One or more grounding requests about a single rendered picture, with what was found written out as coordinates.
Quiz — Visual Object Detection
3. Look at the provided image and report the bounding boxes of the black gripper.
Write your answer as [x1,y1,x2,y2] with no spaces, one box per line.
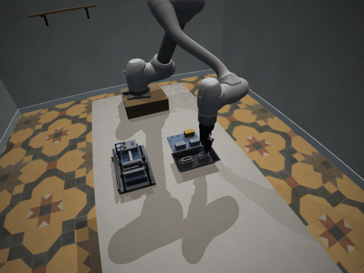
[199,123,214,158]

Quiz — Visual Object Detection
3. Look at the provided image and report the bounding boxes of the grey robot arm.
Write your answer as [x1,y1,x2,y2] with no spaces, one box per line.
[123,0,249,126]

